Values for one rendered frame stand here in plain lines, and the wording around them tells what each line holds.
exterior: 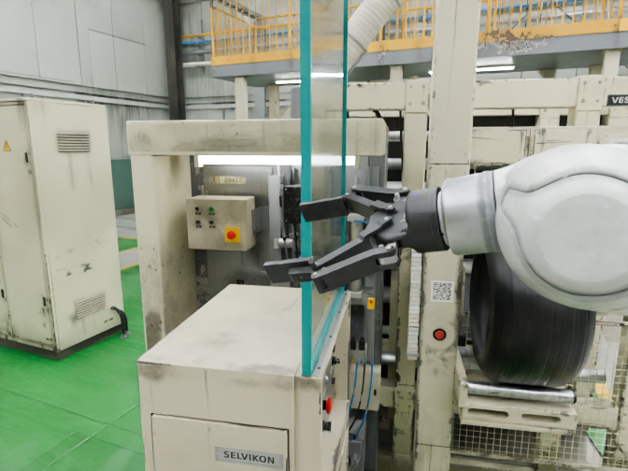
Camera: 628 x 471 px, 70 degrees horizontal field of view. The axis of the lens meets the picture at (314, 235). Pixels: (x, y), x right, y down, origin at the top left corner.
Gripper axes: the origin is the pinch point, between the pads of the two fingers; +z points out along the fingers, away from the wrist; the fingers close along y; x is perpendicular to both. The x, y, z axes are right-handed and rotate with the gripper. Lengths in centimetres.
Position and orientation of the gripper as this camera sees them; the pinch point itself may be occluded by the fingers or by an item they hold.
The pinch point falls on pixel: (293, 239)
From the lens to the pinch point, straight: 60.9
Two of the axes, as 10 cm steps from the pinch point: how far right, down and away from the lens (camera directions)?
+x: -3.6, -7.9, -4.9
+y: 3.0, -5.9, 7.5
